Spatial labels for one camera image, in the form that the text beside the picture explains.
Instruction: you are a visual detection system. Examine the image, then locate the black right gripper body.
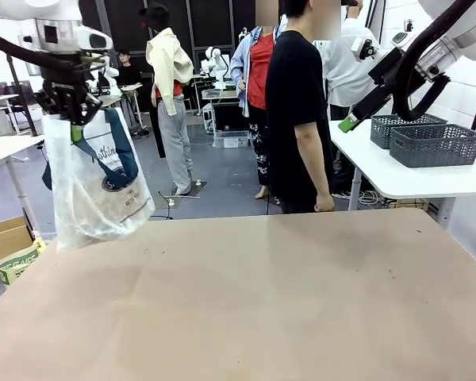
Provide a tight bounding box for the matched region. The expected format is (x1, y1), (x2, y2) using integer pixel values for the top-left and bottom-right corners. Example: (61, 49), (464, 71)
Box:
(367, 47), (406, 97)

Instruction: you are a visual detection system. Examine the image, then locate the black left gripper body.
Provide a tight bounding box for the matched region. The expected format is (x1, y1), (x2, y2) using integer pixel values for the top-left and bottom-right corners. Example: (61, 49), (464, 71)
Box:
(39, 76), (101, 106)

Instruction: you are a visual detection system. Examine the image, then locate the translucent bag with navy handles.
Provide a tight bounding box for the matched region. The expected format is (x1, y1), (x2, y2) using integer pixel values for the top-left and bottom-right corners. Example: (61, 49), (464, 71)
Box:
(41, 106), (157, 252)

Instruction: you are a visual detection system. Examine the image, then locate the person's right forearm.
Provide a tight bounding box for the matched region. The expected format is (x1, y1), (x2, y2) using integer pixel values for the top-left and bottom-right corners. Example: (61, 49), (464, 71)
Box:
(294, 122), (332, 198)

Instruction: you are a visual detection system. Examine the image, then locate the person's right hand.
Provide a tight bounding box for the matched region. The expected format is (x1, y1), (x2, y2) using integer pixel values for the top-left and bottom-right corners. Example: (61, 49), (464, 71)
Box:
(313, 190), (336, 213)

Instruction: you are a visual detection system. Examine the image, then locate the wooden background work table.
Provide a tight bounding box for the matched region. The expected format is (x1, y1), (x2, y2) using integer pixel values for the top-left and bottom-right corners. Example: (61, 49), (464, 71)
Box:
(87, 83), (144, 134)

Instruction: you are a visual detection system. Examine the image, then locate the person in white shirt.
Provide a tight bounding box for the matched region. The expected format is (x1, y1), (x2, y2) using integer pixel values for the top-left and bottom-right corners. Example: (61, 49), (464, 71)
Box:
(314, 0), (382, 121)

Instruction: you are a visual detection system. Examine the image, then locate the black tripod pole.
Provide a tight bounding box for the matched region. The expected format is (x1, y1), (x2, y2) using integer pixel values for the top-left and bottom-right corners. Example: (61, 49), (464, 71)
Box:
(5, 52), (39, 138)

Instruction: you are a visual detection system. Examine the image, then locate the seated person in black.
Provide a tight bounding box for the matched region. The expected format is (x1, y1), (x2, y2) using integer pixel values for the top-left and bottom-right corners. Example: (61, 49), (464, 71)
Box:
(116, 48), (144, 87)

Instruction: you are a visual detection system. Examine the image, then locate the white table with white leg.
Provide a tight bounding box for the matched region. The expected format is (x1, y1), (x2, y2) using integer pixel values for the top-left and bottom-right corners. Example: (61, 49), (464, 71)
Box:
(0, 133), (48, 236)

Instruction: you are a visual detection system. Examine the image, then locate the white side table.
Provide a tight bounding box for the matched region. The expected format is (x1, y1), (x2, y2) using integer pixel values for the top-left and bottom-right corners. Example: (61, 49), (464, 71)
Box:
(328, 118), (476, 229)

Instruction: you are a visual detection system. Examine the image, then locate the person in black T-shirt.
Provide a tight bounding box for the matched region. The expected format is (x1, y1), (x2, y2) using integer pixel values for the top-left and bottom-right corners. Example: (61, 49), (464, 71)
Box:
(264, 0), (336, 216)

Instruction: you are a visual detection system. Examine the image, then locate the mannequin with cream hoodie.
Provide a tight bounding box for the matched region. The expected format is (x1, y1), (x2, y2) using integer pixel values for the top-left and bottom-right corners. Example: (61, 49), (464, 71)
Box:
(138, 2), (196, 196)

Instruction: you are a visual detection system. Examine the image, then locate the woman in red top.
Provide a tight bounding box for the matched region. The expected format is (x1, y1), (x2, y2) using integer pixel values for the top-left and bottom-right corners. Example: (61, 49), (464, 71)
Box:
(229, 0), (281, 202)

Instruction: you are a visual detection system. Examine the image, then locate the white computer tower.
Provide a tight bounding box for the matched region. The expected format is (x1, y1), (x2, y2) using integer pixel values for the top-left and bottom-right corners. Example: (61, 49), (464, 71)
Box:
(202, 103), (216, 135)

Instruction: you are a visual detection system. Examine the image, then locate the brown cardboard box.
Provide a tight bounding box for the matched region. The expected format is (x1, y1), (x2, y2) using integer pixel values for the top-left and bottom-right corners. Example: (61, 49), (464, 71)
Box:
(0, 215), (36, 267)

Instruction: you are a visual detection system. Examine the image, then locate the black equipment case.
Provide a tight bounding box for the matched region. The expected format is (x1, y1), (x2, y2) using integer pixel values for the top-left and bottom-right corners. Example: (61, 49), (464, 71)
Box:
(213, 102), (249, 132)

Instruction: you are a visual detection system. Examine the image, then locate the clear plastic storage box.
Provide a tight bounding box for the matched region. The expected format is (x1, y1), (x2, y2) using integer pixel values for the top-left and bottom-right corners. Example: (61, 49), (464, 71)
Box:
(213, 129), (251, 149)

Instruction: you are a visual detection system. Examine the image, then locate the green and white carton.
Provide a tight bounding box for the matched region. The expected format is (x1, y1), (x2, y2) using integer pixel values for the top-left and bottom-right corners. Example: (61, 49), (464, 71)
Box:
(0, 237), (48, 287)

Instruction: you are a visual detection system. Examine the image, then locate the black right arm cable sleeve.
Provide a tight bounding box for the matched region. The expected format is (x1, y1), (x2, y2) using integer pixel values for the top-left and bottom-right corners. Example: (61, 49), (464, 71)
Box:
(391, 0), (451, 122)

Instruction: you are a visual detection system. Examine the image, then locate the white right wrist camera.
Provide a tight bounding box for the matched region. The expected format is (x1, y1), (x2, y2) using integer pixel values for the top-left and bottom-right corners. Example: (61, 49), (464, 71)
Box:
(350, 37), (382, 61)

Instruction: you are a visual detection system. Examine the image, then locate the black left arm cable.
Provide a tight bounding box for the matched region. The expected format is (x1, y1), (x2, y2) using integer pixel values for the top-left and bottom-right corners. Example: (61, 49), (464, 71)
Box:
(0, 26), (85, 81)

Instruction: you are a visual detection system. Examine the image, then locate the white cable bundle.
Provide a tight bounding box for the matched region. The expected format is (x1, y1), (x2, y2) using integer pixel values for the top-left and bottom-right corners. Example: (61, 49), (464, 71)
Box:
(355, 189), (386, 208)

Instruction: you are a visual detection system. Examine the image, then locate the black floor cable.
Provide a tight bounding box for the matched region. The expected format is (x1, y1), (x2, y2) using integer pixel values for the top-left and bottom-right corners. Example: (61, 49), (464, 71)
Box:
(148, 190), (175, 221)

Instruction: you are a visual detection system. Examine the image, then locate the mannequin base plate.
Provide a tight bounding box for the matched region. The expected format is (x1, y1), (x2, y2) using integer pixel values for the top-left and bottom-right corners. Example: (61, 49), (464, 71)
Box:
(169, 179), (208, 200)

